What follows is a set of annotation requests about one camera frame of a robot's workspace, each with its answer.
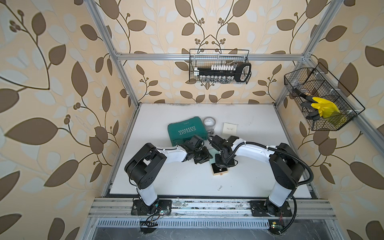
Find mint green jewelry box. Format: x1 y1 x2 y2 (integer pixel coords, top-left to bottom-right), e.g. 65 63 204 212
209 155 228 176

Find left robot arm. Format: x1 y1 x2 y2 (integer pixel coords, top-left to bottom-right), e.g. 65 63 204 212
124 135 213 207

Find green plastic tool case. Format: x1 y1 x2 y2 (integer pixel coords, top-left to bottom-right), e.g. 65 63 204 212
167 117 208 146

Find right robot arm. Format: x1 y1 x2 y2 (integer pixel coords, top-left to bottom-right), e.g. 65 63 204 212
208 135 314 208

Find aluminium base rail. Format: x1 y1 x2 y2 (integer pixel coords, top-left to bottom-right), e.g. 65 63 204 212
88 198 337 220

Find black pliers in basket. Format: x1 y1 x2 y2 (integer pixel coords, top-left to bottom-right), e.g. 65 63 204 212
294 88 321 121

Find right black wire basket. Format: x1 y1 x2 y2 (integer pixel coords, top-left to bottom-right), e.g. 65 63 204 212
284 63 366 131

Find yellow rubber glove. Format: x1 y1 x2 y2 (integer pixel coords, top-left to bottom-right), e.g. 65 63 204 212
312 97 341 118

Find cream jewelry box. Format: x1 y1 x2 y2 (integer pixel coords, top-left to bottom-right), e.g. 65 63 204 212
222 123 238 136

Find centre black wire basket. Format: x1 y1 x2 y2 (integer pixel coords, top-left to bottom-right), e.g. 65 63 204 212
189 49 252 85

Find black corrugated cable conduit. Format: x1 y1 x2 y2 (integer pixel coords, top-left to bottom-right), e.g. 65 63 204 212
223 140 315 235

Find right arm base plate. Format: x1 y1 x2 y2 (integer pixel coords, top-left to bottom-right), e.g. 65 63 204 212
249 200 293 217

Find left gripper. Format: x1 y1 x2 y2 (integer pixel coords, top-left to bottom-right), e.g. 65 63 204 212
192 146 214 164

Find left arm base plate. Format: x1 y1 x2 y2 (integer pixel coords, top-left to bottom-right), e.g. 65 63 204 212
131 199 172 216

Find black wire basket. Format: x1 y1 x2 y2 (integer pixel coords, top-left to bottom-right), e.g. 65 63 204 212
189 49 252 85
284 63 366 131

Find socket set on black rail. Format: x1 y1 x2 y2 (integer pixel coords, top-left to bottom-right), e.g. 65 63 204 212
192 63 252 84

